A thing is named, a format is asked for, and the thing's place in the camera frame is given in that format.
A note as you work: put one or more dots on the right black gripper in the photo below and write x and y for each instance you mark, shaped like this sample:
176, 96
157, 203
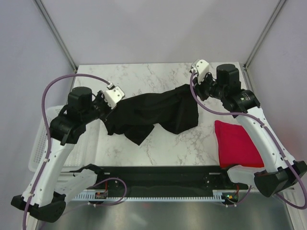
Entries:
198, 87

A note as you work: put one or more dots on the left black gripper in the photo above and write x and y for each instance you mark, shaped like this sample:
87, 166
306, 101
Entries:
100, 96

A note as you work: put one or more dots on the black t shirt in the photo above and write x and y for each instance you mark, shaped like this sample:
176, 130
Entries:
175, 110

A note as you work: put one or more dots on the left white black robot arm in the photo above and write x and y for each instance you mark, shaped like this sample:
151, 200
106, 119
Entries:
42, 199

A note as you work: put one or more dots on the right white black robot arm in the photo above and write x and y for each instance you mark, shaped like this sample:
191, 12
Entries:
281, 170

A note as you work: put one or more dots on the white plastic basket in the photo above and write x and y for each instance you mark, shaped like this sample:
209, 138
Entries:
76, 158

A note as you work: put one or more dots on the magenta folded t shirt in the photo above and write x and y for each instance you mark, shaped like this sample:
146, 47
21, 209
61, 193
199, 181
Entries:
235, 147

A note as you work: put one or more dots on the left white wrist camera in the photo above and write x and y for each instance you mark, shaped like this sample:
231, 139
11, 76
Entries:
113, 95

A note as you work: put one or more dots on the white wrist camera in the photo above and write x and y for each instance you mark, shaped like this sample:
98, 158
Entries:
113, 95
200, 67

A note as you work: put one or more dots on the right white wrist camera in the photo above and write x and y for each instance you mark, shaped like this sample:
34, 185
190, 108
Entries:
200, 67

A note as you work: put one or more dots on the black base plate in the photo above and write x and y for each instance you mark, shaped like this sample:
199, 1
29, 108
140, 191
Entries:
122, 180

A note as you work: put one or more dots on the white slotted cable duct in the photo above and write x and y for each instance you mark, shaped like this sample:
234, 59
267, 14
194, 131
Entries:
205, 196

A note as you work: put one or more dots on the left aluminium frame post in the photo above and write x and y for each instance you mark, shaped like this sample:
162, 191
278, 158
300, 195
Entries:
51, 25

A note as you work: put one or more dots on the aluminium frame post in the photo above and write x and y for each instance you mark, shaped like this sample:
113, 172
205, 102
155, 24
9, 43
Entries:
51, 25
268, 26

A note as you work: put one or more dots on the right aluminium frame post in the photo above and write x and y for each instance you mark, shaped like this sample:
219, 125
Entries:
268, 26

